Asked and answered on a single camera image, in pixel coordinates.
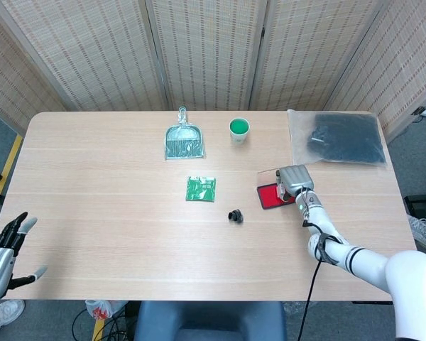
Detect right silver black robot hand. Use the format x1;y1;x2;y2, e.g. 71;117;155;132
275;164;315;200

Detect red ink pad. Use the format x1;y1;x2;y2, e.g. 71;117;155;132
256;168;297;211

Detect white sneaker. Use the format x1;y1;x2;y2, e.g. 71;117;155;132
0;299;26;334

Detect plastic bag with black contents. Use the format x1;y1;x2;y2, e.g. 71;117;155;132
287;109;388;168

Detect small black clip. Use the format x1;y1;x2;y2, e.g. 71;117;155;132
227;209;246;225

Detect white cup with green inside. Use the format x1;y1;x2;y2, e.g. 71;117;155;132
229;117;251;146

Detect green packet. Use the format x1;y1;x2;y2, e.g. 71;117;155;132
185;175;219;204

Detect white red plastic bag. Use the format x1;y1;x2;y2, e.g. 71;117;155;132
84;299;116;320

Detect teal dustpan in plastic bag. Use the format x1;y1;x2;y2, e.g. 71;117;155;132
163;106;207;161

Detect black box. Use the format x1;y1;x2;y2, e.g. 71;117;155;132
403;193;426;221

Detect grey sneaker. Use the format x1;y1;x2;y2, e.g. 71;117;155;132
408;217;426;250

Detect bamboo folding screen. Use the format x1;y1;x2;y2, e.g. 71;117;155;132
0;0;426;143

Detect blue chair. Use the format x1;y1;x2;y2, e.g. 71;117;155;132
133;301;288;341

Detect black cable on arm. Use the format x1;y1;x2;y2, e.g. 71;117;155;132
297;220;342;341

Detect black floor cables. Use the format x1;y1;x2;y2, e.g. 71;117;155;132
72;307;136;341

